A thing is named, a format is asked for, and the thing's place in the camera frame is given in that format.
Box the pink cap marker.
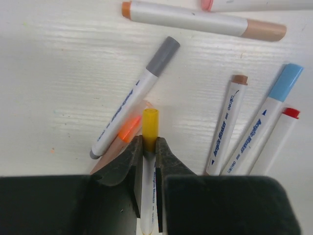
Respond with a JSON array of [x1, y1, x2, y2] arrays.
[[200, 0, 313, 12]]

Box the yellow cap marker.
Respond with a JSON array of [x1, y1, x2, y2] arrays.
[[140, 108, 159, 235]]

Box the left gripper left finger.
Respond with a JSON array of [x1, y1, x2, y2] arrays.
[[0, 136, 142, 235]]

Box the grey cap marker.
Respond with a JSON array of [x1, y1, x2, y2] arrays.
[[89, 36, 180, 159]]

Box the red cap marker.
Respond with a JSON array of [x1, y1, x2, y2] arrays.
[[250, 107, 300, 176]]

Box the beige cap marker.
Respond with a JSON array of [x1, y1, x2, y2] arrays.
[[121, 0, 287, 42]]

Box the brown cap marker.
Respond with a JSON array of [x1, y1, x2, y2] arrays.
[[205, 75, 248, 176]]

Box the light blue cap marker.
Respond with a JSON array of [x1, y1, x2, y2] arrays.
[[221, 63, 304, 176]]

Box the orange clear cap marker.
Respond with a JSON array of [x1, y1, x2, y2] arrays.
[[90, 100, 153, 175]]

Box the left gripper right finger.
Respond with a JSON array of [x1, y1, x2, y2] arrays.
[[156, 138, 301, 235]]

